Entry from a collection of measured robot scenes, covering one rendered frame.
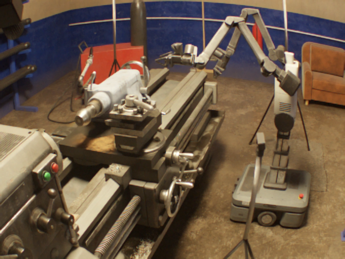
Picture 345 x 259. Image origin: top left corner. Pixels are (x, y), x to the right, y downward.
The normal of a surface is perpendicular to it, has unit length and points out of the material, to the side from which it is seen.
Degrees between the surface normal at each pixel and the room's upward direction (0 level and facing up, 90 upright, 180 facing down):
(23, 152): 45
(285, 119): 90
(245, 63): 90
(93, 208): 36
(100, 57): 90
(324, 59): 94
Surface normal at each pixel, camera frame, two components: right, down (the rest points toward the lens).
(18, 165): 0.65, -0.55
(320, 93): -0.32, 0.43
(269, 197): -0.04, -0.90
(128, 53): 0.03, 0.44
